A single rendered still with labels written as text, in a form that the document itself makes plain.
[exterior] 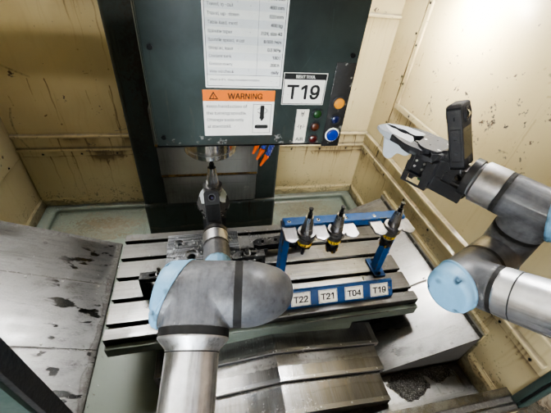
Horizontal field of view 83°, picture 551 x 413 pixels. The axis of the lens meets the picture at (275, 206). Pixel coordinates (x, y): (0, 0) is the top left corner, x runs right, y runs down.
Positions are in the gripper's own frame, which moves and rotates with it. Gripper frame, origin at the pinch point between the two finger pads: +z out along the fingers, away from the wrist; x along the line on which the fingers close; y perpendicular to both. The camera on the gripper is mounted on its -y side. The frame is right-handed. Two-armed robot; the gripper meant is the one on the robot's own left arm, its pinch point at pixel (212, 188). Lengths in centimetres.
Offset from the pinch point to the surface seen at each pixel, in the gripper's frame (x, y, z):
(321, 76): 24, -46, -21
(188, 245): -10.6, 31.1, 3.3
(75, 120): -68, 13, 81
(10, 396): -25, -23, -69
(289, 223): 25.7, 7.1, -12.1
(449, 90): 100, -26, 27
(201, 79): -1.5, -44.4, -21.3
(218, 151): 2.0, -20.1, -8.7
